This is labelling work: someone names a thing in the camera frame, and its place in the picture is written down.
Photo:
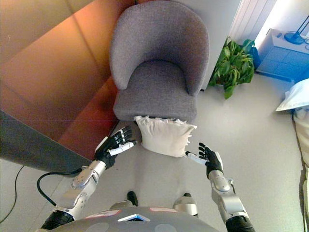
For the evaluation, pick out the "large orange brown cabinet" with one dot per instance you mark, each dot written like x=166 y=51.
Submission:
x=53 y=72

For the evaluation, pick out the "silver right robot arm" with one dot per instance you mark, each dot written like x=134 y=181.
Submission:
x=227 y=198

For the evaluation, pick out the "blue lamp base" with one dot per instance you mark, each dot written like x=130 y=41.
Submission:
x=293 y=37

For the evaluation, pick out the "grey fabric armchair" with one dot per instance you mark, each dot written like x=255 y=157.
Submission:
x=157 y=48

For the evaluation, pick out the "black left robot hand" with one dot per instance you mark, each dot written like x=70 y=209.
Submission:
x=108 y=148

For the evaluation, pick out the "cream fringed pillow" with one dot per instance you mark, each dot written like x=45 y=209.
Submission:
x=164 y=137

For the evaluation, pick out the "white bedside cabinet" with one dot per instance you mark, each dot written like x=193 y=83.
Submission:
x=282 y=60

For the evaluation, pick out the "cream bed blanket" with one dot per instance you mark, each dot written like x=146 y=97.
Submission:
x=304 y=135

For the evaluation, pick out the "green leafy potted plant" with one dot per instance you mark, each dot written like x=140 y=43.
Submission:
x=233 y=65

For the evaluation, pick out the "white bed pillow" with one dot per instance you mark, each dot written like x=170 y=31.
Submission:
x=297 y=96

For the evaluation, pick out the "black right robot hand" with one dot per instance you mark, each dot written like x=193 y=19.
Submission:
x=212 y=159

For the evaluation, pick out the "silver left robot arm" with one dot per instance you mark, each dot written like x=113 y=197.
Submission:
x=82 y=183

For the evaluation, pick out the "white panelled door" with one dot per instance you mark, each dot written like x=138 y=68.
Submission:
x=251 y=17

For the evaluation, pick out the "grey robot torso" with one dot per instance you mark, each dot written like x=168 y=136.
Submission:
x=135 y=223

